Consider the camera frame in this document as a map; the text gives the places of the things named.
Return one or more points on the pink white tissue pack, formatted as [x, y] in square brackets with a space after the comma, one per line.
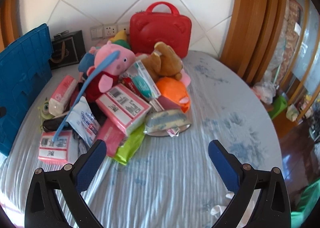
[61, 96]

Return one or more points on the orange plush toy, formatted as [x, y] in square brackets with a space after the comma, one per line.
[174, 94]

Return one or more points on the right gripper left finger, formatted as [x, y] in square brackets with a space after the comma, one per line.
[43, 208]

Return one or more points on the yellow green plush toy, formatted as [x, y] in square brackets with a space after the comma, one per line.
[120, 39]

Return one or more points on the pink barcode tissue pack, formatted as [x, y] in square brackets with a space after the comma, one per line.
[55, 152]

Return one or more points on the white wall socket panel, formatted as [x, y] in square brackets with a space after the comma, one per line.
[108, 30]

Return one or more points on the white blue wet wipes pack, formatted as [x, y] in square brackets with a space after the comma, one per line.
[83, 121]

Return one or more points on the lime green wipes pack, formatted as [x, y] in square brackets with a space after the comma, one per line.
[131, 144]

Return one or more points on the black sock bundle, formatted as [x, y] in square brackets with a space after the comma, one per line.
[53, 124]

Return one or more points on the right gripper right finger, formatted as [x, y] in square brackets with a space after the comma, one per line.
[272, 208]

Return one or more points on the red bear carry case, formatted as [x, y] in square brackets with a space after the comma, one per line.
[160, 22]

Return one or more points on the wooden door frame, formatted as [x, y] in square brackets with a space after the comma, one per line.
[253, 33]

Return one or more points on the teal red pad pack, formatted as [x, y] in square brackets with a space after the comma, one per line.
[137, 79]

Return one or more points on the blue plush toy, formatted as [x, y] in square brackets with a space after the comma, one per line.
[86, 62]

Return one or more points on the black gift box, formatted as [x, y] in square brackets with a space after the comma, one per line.
[68, 49]

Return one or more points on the Peppa Pig plush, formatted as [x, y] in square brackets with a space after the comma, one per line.
[109, 76]

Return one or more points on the pink flat pack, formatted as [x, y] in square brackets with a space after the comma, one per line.
[112, 136]

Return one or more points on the brown teddy bear plush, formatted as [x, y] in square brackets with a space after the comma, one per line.
[163, 62]

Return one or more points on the green one-eyed monster plush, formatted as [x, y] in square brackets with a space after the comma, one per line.
[44, 113]

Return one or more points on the blue plastic crate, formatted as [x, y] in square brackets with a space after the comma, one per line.
[25, 70]

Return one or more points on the large pink tissue pack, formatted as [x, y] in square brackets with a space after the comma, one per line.
[125, 109]

